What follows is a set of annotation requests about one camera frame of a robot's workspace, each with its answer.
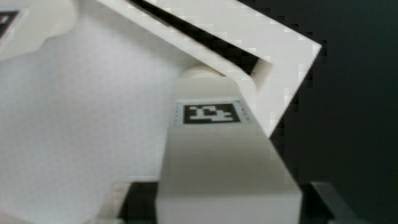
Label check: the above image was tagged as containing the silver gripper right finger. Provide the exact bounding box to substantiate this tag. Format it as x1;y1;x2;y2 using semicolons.
300;182;359;224

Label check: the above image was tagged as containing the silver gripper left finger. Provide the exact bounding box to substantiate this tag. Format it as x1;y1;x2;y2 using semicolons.
96;182;158;224

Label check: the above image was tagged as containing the white desk leg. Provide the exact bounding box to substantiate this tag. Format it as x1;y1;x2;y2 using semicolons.
156;66;302;224
0;0;78;61

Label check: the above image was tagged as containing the white desk top tray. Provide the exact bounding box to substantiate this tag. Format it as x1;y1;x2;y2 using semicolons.
0;0;274;224

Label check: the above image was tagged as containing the white L-shaped fence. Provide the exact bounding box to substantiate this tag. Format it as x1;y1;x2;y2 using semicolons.
142;0;322;132

